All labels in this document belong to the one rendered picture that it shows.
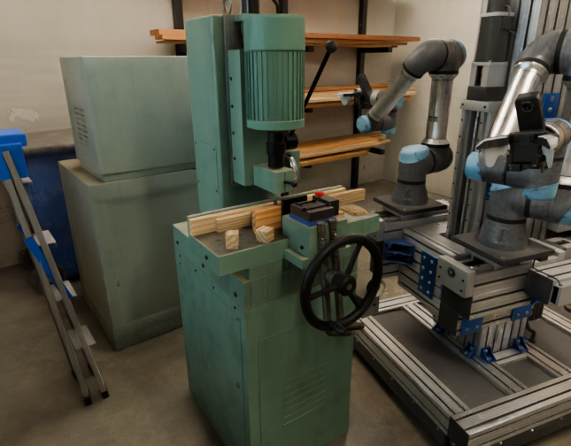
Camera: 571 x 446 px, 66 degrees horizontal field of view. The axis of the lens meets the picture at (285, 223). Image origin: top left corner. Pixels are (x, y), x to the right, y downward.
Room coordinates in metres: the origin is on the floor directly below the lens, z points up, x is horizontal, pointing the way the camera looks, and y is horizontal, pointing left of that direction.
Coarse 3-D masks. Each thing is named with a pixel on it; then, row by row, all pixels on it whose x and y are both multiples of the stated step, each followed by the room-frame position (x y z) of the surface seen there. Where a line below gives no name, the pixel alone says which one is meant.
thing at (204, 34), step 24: (192, 24) 1.56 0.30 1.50; (216, 24) 1.45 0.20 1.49; (192, 48) 1.58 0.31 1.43; (216, 48) 1.45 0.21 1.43; (192, 72) 1.59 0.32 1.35; (216, 72) 1.45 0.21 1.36; (192, 96) 1.60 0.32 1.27; (216, 96) 1.45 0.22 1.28; (192, 120) 1.62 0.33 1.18; (216, 120) 1.45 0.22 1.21; (216, 144) 1.46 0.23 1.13; (216, 168) 1.46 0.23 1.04; (216, 192) 1.47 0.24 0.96; (240, 192) 1.48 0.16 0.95; (264, 192) 1.54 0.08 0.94
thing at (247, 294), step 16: (176, 224) 1.57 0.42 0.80; (176, 240) 1.54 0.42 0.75; (192, 256) 1.41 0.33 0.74; (208, 272) 1.30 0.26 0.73; (288, 272) 1.18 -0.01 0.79; (304, 272) 1.21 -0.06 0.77; (352, 272) 1.33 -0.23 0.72; (224, 288) 1.20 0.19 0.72; (240, 288) 1.11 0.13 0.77; (256, 288) 1.12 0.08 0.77; (272, 288) 1.15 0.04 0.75; (288, 288) 1.18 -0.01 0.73; (240, 304) 1.12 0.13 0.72; (256, 304) 1.12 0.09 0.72
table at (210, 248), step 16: (352, 224) 1.32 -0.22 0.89; (368, 224) 1.36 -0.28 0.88; (192, 240) 1.20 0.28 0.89; (208, 240) 1.17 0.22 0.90; (224, 240) 1.17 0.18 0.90; (240, 240) 1.17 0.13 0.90; (272, 240) 1.17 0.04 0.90; (288, 240) 1.18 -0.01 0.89; (208, 256) 1.11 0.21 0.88; (224, 256) 1.07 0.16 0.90; (240, 256) 1.09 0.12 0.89; (256, 256) 1.12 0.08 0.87; (272, 256) 1.15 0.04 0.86; (288, 256) 1.15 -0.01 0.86; (304, 256) 1.12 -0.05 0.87; (224, 272) 1.06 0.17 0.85
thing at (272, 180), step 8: (256, 168) 1.39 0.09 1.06; (264, 168) 1.35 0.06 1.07; (272, 168) 1.35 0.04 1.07; (280, 168) 1.35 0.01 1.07; (288, 168) 1.34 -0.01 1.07; (256, 176) 1.39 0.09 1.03; (264, 176) 1.35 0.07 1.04; (272, 176) 1.31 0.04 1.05; (280, 176) 1.30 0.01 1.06; (288, 176) 1.32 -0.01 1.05; (256, 184) 1.39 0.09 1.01; (264, 184) 1.35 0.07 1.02; (272, 184) 1.31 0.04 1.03; (280, 184) 1.30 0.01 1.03; (288, 184) 1.32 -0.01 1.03; (272, 192) 1.31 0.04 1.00; (280, 192) 1.30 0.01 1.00
